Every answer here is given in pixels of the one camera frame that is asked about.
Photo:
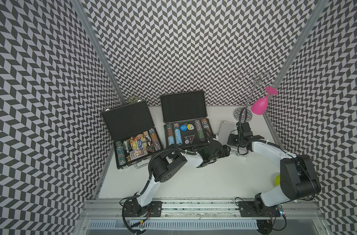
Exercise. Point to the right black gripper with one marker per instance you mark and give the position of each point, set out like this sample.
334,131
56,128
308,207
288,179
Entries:
230,140

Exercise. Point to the middle black poker case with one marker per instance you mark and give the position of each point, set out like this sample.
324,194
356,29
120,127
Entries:
186,108

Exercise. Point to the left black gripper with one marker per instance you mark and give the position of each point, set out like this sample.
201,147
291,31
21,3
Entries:
225,151

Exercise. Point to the blue small blind button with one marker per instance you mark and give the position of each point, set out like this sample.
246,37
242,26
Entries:
183,127

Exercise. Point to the left black poker case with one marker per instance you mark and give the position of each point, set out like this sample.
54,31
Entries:
133,133

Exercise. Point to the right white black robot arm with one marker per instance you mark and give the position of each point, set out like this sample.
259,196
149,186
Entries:
298,178

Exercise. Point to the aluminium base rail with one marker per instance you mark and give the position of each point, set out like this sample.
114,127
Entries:
192,209

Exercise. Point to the triangular all in marker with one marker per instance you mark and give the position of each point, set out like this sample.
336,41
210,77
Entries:
189,139

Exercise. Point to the silver aluminium poker case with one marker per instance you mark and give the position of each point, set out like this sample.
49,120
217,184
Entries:
228,135

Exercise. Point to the pink plastic wine glass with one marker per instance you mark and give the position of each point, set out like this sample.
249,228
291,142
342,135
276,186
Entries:
260,106

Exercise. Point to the black poker case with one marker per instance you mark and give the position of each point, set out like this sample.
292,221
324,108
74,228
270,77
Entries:
133,133
186,108

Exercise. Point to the yellow-green plastic ball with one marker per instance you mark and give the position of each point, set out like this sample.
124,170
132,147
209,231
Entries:
277,180

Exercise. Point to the yellow white dealer chip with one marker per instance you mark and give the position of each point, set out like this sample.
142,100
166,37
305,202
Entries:
190,127

